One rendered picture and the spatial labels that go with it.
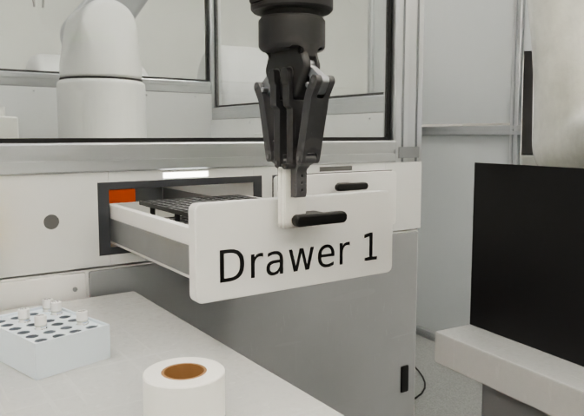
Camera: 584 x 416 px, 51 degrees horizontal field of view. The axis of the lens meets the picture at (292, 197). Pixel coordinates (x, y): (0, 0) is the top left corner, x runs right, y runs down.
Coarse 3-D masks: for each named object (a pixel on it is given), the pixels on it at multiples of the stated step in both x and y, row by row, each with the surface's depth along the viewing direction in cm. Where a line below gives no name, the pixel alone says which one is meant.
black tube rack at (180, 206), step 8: (152, 200) 97; (160, 200) 97; (168, 200) 97; (176, 200) 97; (184, 200) 98; (192, 200) 97; (200, 200) 97; (208, 200) 97; (216, 200) 97; (224, 200) 97; (152, 208) 95; (160, 208) 89; (168, 208) 86; (176, 208) 85; (184, 208) 85; (176, 216) 87; (184, 216) 99
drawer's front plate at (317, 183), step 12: (276, 180) 110; (312, 180) 114; (324, 180) 116; (336, 180) 117; (348, 180) 119; (360, 180) 121; (372, 180) 123; (384, 180) 124; (276, 192) 111; (312, 192) 114; (324, 192) 116; (336, 192) 118
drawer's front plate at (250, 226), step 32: (352, 192) 80; (384, 192) 81; (192, 224) 67; (224, 224) 68; (256, 224) 70; (352, 224) 79; (384, 224) 82; (192, 256) 67; (224, 256) 68; (288, 256) 73; (352, 256) 79; (384, 256) 82; (192, 288) 68; (224, 288) 69; (256, 288) 71; (288, 288) 74
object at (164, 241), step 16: (112, 208) 95; (128, 208) 90; (144, 208) 100; (112, 224) 94; (128, 224) 89; (144, 224) 84; (160, 224) 79; (176, 224) 75; (112, 240) 95; (128, 240) 89; (144, 240) 83; (160, 240) 79; (176, 240) 75; (144, 256) 84; (160, 256) 79; (176, 256) 75; (176, 272) 76
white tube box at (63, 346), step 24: (48, 312) 72; (72, 312) 71; (0, 336) 66; (24, 336) 64; (48, 336) 64; (72, 336) 64; (96, 336) 66; (0, 360) 66; (24, 360) 62; (48, 360) 62; (72, 360) 64; (96, 360) 66
